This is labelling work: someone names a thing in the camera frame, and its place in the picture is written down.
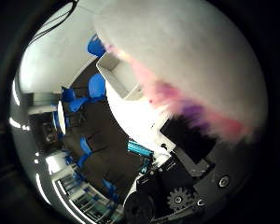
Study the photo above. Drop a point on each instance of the gray fabric container box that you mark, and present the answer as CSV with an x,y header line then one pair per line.
x,y
116,77

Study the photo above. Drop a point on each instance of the pink fuzzy plush toy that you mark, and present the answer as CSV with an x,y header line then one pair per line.
x,y
183,102

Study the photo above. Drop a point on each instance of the blue chair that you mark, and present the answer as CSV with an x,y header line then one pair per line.
x,y
69,94
97,86
95,46

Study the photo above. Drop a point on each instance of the blue aluminium rail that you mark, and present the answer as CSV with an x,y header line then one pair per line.
x,y
139,148

